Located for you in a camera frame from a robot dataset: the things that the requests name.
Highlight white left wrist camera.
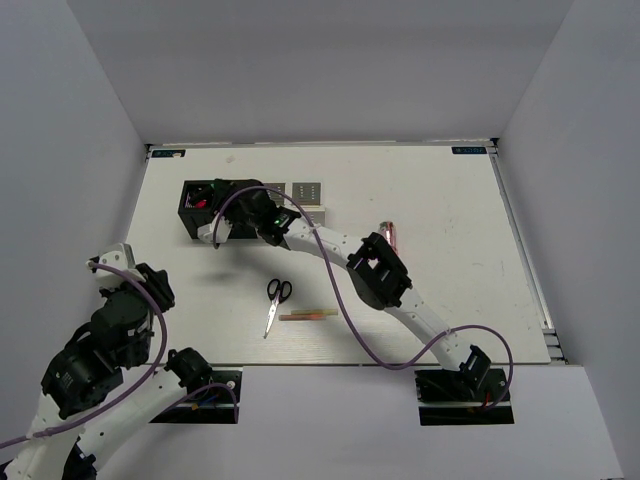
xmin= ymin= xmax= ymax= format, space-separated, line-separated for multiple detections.
xmin=85 ymin=242 xmax=136 ymax=288

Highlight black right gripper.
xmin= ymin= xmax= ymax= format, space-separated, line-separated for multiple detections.
xmin=210 ymin=178 xmax=263 ymax=229

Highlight blue left corner label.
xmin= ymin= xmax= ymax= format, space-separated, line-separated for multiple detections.
xmin=151 ymin=149 xmax=186 ymax=158

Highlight yellow slim highlighter pen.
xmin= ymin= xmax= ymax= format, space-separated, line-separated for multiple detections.
xmin=290 ymin=309 xmax=339 ymax=317

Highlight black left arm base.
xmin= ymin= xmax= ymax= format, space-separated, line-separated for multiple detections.
xmin=150 ymin=368 xmax=243 ymax=425

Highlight white two-slot organizer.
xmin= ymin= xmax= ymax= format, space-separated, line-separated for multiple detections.
xmin=266 ymin=182 xmax=326 ymax=226

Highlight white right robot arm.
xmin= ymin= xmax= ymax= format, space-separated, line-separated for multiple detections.
xmin=207 ymin=179 xmax=491 ymax=399

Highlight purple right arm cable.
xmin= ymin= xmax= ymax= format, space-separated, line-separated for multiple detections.
xmin=212 ymin=186 xmax=515 ymax=414

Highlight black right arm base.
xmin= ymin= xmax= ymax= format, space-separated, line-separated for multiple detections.
xmin=415 ymin=369 xmax=515 ymax=427

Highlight black handled scissors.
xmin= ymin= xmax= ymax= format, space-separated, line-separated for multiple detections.
xmin=263 ymin=278 xmax=292 ymax=339

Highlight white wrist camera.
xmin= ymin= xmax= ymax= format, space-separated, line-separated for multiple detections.
xmin=197 ymin=212 xmax=233 ymax=248
xmin=85 ymin=242 xmax=136 ymax=288

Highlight blue corner label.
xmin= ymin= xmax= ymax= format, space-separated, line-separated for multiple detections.
xmin=151 ymin=149 xmax=186 ymax=158
xmin=451 ymin=146 xmax=487 ymax=155

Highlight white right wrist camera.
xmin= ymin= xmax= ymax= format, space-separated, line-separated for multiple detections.
xmin=197 ymin=212 xmax=233 ymax=248

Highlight black two-slot organizer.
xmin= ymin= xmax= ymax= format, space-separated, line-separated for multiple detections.
xmin=178 ymin=179 xmax=260 ymax=240

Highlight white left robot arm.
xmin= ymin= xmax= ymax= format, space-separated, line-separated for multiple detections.
xmin=1 ymin=259 xmax=212 ymax=479

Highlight blue right corner label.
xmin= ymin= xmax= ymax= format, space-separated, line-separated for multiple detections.
xmin=451 ymin=146 xmax=487 ymax=155

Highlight pink transparent tube case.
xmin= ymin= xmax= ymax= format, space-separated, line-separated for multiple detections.
xmin=378 ymin=221 xmax=398 ymax=252

